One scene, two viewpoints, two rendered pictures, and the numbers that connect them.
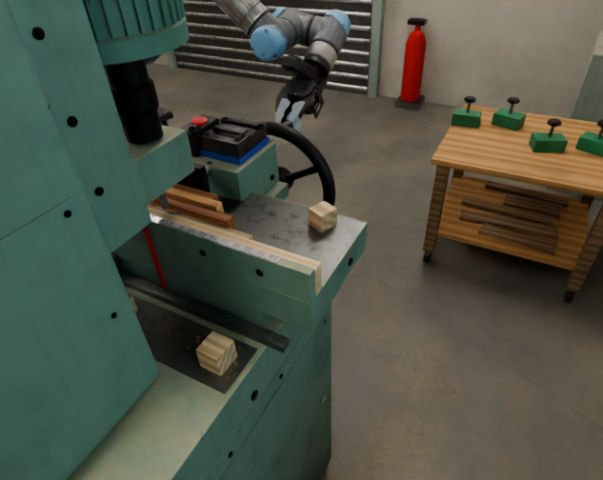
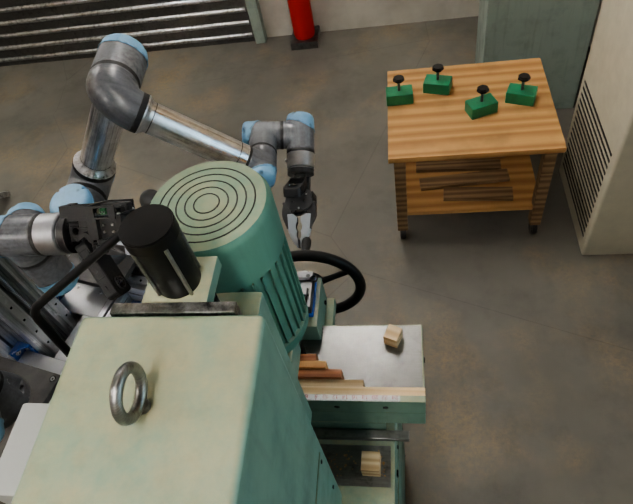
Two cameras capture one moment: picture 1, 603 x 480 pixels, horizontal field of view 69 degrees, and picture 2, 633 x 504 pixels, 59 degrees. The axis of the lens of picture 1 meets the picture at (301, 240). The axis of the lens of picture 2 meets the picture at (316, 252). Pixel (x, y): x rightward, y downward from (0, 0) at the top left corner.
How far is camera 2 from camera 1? 71 cm
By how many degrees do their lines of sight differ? 16
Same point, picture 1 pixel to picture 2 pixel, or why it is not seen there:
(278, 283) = (400, 409)
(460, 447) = (496, 400)
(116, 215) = not seen: hidden behind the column
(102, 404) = not seen: outside the picture
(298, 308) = (415, 416)
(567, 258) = (524, 199)
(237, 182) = (317, 331)
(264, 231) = (357, 363)
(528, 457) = (546, 386)
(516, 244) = (479, 200)
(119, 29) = (289, 335)
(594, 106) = (503, 29)
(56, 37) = not seen: hidden behind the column
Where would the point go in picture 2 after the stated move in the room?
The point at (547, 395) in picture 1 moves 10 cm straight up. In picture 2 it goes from (543, 328) to (548, 315)
